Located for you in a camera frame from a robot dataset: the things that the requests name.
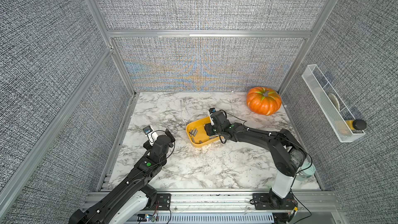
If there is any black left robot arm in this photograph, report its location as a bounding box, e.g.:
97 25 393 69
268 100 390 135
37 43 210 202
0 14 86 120
69 129 175 224

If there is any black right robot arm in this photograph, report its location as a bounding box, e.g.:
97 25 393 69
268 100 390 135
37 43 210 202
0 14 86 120
204 108 309 200

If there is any yellow storage box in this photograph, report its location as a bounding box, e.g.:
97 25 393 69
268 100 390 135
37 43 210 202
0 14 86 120
186 117 219 148

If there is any orange pumpkin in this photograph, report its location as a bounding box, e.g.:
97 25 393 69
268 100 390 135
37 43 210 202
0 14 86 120
246 87 282 116

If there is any teal cup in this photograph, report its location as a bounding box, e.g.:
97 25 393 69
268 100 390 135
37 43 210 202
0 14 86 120
296 160 316 181

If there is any round brush in shelf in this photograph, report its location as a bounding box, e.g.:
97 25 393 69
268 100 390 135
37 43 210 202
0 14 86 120
328 93 340 112

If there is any yellow bottle black cap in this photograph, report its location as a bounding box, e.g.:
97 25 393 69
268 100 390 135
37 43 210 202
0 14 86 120
345 119 368 131

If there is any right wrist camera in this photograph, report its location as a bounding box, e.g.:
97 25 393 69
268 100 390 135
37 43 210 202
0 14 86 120
208 107 216 126

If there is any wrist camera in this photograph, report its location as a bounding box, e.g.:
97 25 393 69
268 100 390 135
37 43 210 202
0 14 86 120
143 125 158 146
208 107 216 126

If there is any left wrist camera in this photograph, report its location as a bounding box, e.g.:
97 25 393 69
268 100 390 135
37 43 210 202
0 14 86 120
143 125 158 146

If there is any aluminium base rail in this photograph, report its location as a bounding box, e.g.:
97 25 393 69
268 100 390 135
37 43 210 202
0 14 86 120
80 189 346 224

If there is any clear wall shelf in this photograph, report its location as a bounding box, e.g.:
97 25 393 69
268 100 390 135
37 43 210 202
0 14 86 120
302 64 365 143

